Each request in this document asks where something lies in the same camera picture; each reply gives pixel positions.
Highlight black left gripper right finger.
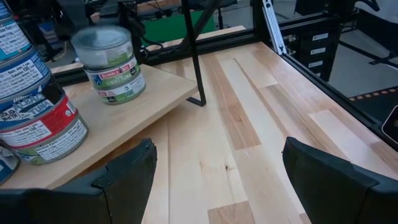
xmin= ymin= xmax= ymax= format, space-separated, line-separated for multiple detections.
xmin=282 ymin=136 xmax=398 ymax=224

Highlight black white-edged device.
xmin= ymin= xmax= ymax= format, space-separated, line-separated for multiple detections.
xmin=381 ymin=105 xmax=398 ymax=144

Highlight blue-label pull-tab can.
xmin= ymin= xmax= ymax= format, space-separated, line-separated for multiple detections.
xmin=0 ymin=48 xmax=52 ymax=102

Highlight colourful yellowfin tuna can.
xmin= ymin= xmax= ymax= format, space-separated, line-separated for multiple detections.
xmin=0 ymin=17 xmax=33 ymax=62

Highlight silver aluminium bar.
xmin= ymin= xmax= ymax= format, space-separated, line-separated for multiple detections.
xmin=262 ymin=0 xmax=287 ymax=56

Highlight silver-lid tuna can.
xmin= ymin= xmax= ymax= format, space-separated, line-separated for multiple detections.
xmin=83 ymin=57 xmax=142 ymax=91

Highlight green Bumble Bee tuna can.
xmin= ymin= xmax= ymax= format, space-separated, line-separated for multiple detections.
xmin=70 ymin=24 xmax=135 ymax=71
xmin=96 ymin=73 xmax=147 ymax=106

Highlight red-label silver-lid can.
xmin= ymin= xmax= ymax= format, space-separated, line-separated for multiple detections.
xmin=0 ymin=95 xmax=78 ymax=150

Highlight black unit with white labels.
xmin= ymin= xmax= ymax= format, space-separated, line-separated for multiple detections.
xmin=287 ymin=15 xmax=341 ymax=82

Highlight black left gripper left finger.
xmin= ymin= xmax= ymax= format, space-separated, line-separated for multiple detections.
xmin=0 ymin=138 xmax=158 ymax=224

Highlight black mat with striped edge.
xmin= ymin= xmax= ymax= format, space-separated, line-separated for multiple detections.
xmin=348 ymin=86 xmax=398 ymax=125

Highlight blue-white label silver-lid can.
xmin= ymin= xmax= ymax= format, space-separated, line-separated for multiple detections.
xmin=0 ymin=0 xmax=14 ymax=21

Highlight black metal table frame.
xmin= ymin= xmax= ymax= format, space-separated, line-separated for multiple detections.
xmin=49 ymin=0 xmax=398 ymax=153

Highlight wooden shelf with black frame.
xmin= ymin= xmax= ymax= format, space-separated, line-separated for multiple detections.
xmin=0 ymin=0 xmax=223 ymax=190

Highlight green-label pull-tab can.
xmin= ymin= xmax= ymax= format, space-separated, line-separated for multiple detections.
xmin=14 ymin=114 xmax=90 ymax=166

